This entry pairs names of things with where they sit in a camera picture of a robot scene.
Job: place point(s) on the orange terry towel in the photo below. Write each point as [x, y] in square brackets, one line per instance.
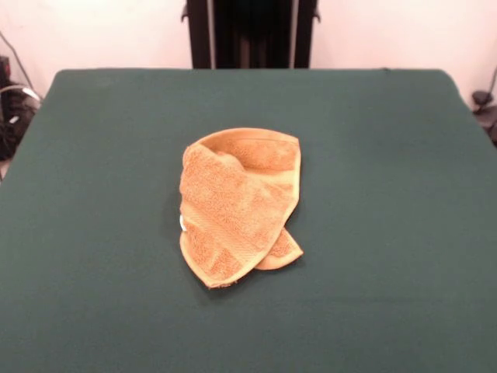
[233, 202]

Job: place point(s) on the dark green table cloth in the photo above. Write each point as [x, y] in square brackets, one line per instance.
[97, 194]

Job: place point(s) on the thin grey pole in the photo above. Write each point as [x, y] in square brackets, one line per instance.
[17, 58]

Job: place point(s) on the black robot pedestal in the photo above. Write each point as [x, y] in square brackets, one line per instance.
[252, 35]

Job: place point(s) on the grey pedestal leg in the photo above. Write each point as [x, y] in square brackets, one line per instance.
[485, 109]

